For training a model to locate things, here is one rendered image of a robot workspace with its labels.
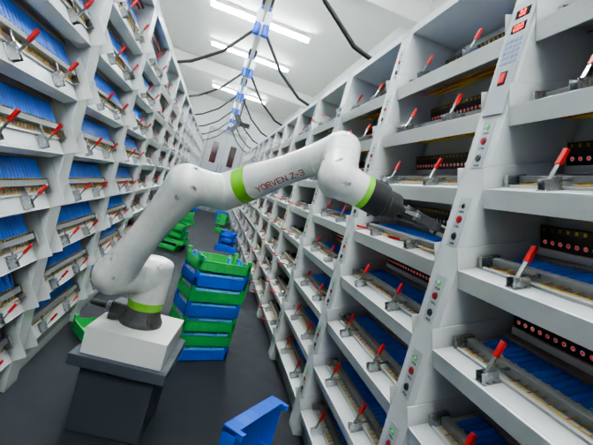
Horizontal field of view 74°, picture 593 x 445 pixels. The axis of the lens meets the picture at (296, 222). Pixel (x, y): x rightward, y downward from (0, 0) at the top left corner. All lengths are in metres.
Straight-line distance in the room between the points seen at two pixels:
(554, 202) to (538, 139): 0.28
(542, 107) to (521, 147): 0.13
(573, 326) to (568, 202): 0.21
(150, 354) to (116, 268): 0.32
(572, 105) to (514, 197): 0.20
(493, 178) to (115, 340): 1.22
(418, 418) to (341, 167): 0.64
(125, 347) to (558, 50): 1.47
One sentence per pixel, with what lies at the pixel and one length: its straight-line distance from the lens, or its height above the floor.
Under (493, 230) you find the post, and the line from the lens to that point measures 1.04.
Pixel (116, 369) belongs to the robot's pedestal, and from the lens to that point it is 1.48.
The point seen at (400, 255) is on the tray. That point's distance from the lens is 1.26.
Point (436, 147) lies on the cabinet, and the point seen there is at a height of 1.31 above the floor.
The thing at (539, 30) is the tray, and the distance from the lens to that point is 1.12.
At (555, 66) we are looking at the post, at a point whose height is 1.42.
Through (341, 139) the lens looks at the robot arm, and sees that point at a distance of 1.10.
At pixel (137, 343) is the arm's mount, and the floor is 0.36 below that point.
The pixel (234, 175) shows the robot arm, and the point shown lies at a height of 0.97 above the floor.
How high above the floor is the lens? 0.95
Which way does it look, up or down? 3 degrees down
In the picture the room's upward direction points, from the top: 16 degrees clockwise
